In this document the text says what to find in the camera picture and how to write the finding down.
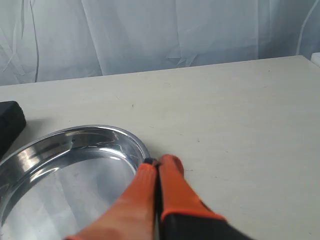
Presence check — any black plastic tool case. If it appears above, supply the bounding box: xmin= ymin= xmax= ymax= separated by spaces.
xmin=0 ymin=101 xmax=26 ymax=158

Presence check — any white backdrop curtain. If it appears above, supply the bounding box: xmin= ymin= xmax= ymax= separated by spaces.
xmin=0 ymin=0 xmax=320 ymax=86

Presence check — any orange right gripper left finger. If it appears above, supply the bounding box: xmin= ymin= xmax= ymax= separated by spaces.
xmin=66 ymin=162 xmax=157 ymax=240

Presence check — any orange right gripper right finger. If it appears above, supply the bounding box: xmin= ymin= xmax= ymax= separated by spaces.
xmin=158 ymin=154 xmax=250 ymax=240

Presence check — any round steel tray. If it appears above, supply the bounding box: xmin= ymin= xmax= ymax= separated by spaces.
xmin=0 ymin=125 xmax=150 ymax=240

